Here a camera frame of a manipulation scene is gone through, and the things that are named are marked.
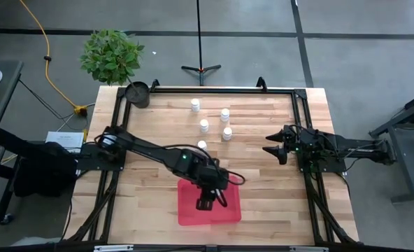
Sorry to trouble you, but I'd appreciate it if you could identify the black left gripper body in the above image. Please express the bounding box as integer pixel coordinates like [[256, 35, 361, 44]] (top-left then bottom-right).
[[196, 183, 229, 208]]

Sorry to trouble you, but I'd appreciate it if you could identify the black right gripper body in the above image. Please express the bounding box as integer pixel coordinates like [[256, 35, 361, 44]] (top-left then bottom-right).
[[284, 125, 301, 158]]

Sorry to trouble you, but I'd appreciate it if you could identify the red plastic basket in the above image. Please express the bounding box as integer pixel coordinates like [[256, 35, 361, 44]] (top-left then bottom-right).
[[177, 174, 243, 227]]

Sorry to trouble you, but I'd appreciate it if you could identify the black tripod stand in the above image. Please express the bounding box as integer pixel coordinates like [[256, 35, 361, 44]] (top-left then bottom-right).
[[180, 0, 222, 87]]

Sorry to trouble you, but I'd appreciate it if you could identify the dark metal table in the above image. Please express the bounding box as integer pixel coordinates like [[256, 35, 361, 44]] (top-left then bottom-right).
[[369, 89, 414, 204]]

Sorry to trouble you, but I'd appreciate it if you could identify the black bag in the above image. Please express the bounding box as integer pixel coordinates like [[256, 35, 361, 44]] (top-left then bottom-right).
[[13, 141, 79, 199]]

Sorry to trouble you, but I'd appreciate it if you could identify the potted green plant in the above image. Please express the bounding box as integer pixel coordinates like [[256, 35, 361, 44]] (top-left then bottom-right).
[[79, 29, 151, 109]]

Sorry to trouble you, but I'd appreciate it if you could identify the black aluminium table frame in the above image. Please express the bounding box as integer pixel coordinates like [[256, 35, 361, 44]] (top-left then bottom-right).
[[0, 76, 414, 252]]

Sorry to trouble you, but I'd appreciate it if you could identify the silver aluminium bracket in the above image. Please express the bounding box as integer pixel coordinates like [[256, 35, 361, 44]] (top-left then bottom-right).
[[290, 246, 329, 252], [94, 244, 134, 252]]

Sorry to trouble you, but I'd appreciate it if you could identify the yellow extension cable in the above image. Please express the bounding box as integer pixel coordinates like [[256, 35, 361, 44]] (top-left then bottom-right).
[[17, 0, 89, 117]]

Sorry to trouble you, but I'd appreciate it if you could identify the thin black floor cable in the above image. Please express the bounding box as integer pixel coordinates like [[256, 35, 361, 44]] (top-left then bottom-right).
[[17, 79, 89, 132]]

